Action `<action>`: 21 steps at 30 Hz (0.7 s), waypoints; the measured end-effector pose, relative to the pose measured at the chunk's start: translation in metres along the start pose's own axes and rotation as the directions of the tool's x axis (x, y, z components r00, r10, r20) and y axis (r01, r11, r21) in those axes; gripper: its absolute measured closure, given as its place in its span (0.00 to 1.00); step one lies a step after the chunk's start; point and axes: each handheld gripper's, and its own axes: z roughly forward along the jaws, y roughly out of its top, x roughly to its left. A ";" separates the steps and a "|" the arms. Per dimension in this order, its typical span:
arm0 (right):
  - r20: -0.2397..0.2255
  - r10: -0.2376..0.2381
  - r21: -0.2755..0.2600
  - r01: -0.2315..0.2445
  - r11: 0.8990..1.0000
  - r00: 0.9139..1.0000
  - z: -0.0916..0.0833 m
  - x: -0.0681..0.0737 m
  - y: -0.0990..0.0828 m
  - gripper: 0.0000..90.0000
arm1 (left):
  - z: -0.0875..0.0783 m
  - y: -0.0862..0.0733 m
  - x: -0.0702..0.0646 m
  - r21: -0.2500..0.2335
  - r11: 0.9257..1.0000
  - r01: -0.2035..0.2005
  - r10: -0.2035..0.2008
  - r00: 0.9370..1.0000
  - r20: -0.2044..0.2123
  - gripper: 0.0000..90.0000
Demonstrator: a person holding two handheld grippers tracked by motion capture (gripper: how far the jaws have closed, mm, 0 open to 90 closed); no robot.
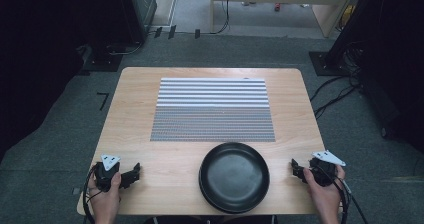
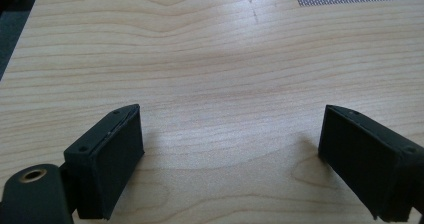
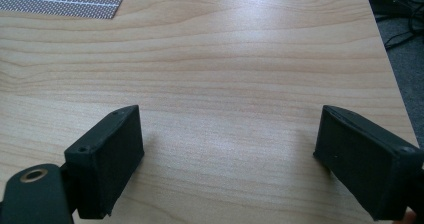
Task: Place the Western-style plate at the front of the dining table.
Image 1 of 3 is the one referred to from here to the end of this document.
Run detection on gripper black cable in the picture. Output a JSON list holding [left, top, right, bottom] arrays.
[[328, 170, 369, 224], [82, 163, 103, 224]]

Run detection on black curtain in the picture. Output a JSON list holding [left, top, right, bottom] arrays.
[[328, 0, 424, 153], [0, 0, 134, 162]]

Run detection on striped grey white placemat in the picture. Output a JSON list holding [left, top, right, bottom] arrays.
[[149, 77, 277, 143]]

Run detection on black stand base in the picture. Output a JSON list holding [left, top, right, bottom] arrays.
[[308, 50, 354, 77], [82, 43, 124, 73]]

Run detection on person's right hand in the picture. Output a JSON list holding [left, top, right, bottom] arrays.
[[302, 164, 346, 212]]

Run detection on hanging black cable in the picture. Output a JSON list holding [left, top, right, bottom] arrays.
[[210, 0, 232, 36]]

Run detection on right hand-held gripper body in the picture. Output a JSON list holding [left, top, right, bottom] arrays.
[[307, 150, 347, 187]]

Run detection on black floor cables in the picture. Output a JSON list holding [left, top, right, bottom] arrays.
[[309, 43, 366, 120]]

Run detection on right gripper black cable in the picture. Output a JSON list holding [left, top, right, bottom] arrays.
[[328, 170, 369, 224]]

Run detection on person's left hand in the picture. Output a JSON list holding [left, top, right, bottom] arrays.
[[87, 171, 122, 216]]

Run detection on dark equipment cabinet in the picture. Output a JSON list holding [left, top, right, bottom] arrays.
[[128, 0, 158, 44]]

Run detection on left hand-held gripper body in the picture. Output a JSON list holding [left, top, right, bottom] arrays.
[[94, 153, 122, 193]]

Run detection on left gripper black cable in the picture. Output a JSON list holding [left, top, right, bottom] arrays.
[[82, 163, 103, 224]]

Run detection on yellow object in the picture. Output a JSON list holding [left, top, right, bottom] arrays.
[[340, 5, 356, 30]]

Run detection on black round plate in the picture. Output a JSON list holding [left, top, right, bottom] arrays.
[[198, 141, 271, 215]]

